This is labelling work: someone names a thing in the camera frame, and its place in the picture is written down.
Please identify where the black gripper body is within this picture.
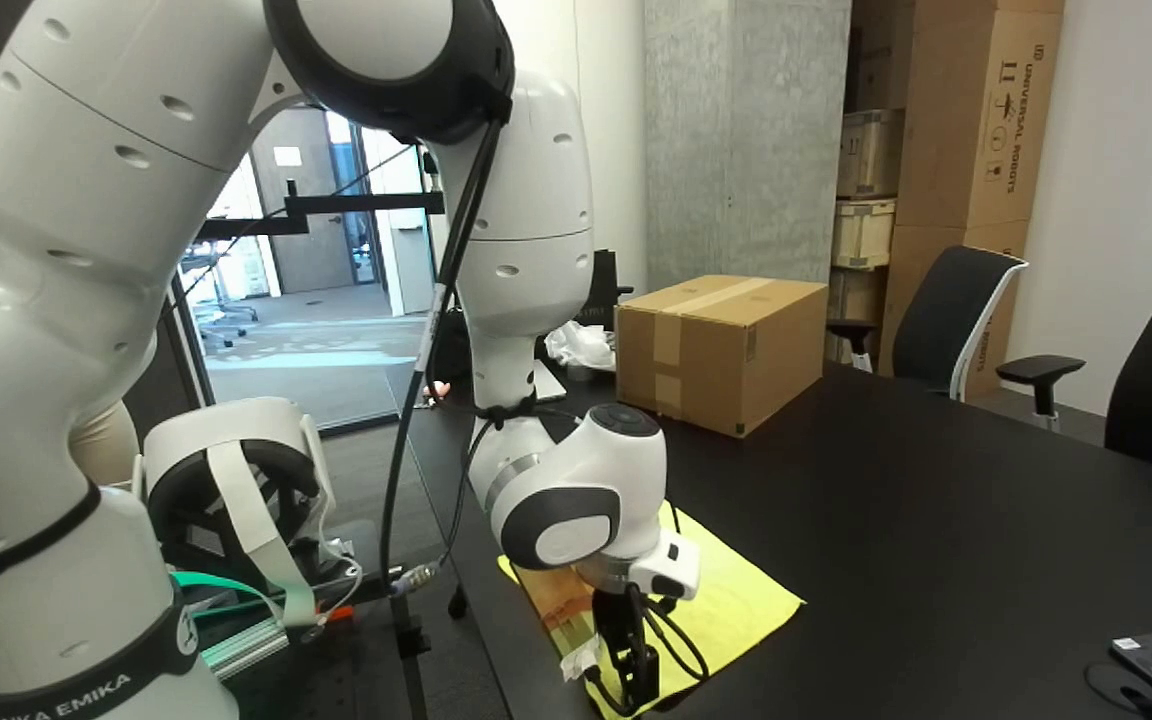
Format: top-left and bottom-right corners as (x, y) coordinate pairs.
(589, 578), (651, 655)

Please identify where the yellow towel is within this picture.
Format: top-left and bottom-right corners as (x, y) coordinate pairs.
(490, 501), (808, 720)

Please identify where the white crumpled cloth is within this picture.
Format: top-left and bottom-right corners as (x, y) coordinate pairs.
(538, 316), (624, 378)

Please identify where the brown cardboard box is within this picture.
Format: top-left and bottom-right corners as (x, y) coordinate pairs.
(612, 273), (830, 439)

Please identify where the black upright object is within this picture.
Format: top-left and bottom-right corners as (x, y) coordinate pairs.
(580, 243), (635, 330)

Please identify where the small pale storage box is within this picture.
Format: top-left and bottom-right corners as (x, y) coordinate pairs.
(830, 196), (900, 275)

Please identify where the small brown storage box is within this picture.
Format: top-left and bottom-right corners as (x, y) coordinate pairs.
(834, 109), (903, 199)

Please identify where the tall brown cardboard carton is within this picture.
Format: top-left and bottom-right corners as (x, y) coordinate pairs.
(872, 0), (1066, 378)

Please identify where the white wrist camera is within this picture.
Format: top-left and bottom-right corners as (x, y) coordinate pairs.
(627, 535), (705, 605)

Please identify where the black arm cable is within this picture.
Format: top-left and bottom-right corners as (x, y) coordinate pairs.
(375, 114), (507, 590)

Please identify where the green cable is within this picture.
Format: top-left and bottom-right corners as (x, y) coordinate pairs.
(169, 565), (286, 671)

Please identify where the white strapped headset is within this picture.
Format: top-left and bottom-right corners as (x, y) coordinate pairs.
(138, 394), (341, 630)

